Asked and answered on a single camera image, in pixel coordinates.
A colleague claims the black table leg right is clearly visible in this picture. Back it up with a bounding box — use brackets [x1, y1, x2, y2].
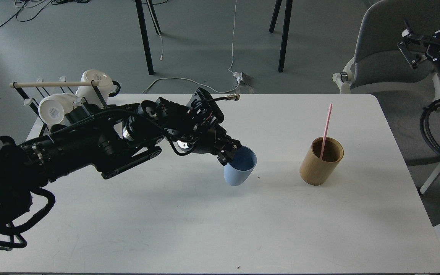
[269, 0, 293, 73]

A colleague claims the white mug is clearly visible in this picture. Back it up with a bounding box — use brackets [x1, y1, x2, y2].
[38, 93, 77, 125]
[76, 69, 121, 108]

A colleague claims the white mug rear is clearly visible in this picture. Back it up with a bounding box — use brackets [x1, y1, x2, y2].
[76, 69, 121, 108]

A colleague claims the black wire mug rack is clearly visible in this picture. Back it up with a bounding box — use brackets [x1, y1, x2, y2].
[10, 74, 120, 130]

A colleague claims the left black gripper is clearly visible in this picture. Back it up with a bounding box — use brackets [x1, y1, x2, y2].
[167, 88, 242, 166]

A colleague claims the black table leg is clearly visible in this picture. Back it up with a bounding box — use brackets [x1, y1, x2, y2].
[269, 0, 293, 73]
[135, 0, 161, 75]

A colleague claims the thin white hanging cable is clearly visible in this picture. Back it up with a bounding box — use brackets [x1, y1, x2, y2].
[228, 0, 238, 74]

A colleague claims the white power plug adapter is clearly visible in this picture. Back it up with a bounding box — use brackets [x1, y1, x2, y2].
[233, 71, 252, 86]

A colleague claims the bamboo cylinder holder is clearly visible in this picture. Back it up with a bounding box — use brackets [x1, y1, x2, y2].
[299, 137, 344, 186]

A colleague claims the black table leg left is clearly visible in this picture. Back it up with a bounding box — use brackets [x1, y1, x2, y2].
[135, 0, 161, 75]

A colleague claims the grey office chair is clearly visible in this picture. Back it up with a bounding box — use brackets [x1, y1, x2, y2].
[332, 0, 440, 194]

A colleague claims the blue plastic cup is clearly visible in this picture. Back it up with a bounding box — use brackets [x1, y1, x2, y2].
[223, 146, 258, 186]

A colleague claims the white mug front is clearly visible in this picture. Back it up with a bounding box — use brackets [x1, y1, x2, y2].
[38, 93, 77, 125]

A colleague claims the white floor cable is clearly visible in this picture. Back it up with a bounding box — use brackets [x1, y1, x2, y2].
[142, 78, 240, 94]

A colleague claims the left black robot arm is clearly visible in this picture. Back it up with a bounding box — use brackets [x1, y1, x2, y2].
[0, 88, 243, 251]

